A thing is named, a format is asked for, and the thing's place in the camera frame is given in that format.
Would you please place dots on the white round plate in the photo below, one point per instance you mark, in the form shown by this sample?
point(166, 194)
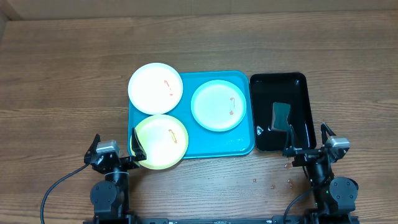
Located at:
point(155, 88)

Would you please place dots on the green dish sponge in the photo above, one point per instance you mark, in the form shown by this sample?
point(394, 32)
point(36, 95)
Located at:
point(280, 116)

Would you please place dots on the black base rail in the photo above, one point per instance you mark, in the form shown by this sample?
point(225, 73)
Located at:
point(278, 219)

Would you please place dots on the light blue round plate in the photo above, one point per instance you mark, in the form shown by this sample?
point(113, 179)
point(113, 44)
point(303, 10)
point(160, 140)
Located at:
point(218, 105)

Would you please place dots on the black plastic water tray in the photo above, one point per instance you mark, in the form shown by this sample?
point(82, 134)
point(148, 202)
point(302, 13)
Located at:
point(289, 88)

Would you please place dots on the teal plastic tray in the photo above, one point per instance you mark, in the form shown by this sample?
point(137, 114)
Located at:
point(203, 143)

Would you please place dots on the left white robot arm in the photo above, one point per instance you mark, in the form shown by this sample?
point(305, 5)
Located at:
point(110, 197)

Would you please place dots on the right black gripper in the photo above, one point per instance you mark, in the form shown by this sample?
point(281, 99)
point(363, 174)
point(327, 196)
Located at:
point(290, 150)

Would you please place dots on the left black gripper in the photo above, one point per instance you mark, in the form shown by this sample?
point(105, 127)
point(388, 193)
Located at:
point(130, 163)

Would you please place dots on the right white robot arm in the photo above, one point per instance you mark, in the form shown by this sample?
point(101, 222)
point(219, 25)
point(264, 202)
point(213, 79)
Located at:
point(334, 196)

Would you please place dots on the yellow-green round plate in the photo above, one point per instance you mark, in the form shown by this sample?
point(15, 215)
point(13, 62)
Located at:
point(164, 139)

